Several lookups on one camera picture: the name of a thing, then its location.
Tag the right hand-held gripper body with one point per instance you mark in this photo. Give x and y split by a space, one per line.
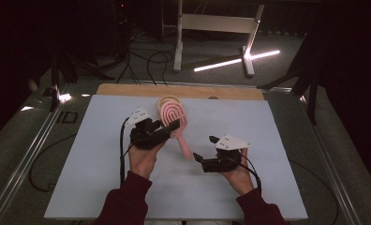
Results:
229 156

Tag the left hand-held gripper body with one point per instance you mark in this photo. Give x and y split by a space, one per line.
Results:
146 136

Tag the pink hairbrush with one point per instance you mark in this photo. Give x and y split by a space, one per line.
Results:
173 116

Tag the cream ringed round container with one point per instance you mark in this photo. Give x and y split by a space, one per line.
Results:
165 100

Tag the person's left hand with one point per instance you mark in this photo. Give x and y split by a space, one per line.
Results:
143 159

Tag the person's right hand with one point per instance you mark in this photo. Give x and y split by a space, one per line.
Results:
240 179

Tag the light blue table mat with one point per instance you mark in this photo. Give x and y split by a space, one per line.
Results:
111 175

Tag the black tripod stand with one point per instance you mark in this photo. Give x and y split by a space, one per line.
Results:
313 93
55 84

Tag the aluminium rail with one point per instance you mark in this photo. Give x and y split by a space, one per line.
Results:
24 162
339 175

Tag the white desk frame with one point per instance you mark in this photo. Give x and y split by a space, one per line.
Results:
218 23

